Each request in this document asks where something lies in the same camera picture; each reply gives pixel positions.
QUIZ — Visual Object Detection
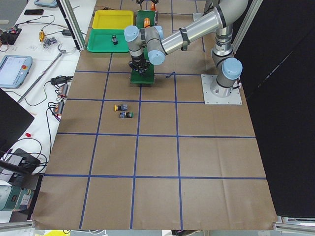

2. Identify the orange 4680 cylinder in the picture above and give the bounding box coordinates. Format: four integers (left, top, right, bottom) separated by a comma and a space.
148, 2, 155, 11
143, 17, 151, 28

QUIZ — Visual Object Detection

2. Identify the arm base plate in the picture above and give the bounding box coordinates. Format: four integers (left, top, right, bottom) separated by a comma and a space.
201, 74, 242, 105
192, 13, 209, 31

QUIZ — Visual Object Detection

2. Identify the black monitor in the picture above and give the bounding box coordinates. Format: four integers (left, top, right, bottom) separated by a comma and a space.
0, 89, 34, 152

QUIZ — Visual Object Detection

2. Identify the green plastic tray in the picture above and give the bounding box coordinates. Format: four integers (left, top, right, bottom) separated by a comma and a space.
87, 29, 129, 53

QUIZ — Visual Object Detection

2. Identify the brass connector part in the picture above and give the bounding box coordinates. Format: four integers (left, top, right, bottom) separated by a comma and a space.
39, 30, 45, 42

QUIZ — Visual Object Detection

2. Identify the black power adapter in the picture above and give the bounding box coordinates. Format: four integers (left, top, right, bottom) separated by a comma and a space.
7, 148, 40, 174

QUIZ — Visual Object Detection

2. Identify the yellow plastic tray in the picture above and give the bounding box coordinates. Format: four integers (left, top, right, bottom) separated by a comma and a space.
92, 10, 134, 30

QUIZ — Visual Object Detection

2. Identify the long metal rod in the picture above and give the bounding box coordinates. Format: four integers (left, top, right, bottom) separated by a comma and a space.
17, 44, 66, 104

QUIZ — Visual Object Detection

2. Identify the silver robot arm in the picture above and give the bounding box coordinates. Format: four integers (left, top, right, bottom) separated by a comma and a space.
124, 0, 248, 98

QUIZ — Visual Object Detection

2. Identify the green conveyor belt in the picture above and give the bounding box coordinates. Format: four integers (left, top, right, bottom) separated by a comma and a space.
130, 10, 157, 84

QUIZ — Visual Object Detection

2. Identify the black smartphone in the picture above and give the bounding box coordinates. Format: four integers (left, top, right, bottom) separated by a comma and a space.
24, 9, 44, 15

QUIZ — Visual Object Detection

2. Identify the blue teach pendant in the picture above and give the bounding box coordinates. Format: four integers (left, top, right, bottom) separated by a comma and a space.
0, 55, 32, 89
34, 0, 58, 8

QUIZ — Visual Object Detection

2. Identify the green push button switch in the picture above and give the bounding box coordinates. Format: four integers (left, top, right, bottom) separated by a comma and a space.
119, 112, 134, 118
111, 35, 118, 45

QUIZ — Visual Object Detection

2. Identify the aluminium frame post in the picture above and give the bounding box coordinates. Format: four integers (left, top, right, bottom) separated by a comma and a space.
56, 0, 86, 51

